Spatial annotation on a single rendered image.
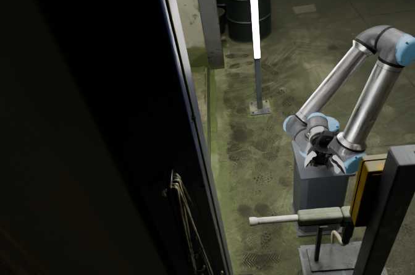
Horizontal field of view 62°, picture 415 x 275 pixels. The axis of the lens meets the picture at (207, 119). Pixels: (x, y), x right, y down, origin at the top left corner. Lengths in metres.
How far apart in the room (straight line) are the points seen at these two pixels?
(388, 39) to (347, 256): 0.93
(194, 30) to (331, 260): 2.86
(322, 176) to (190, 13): 2.35
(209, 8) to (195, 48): 0.49
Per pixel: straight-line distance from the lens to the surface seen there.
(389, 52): 1.69
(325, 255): 1.66
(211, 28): 3.88
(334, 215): 1.35
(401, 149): 0.90
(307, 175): 2.09
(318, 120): 1.63
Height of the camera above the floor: 2.27
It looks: 41 degrees down
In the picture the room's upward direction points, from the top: 11 degrees counter-clockwise
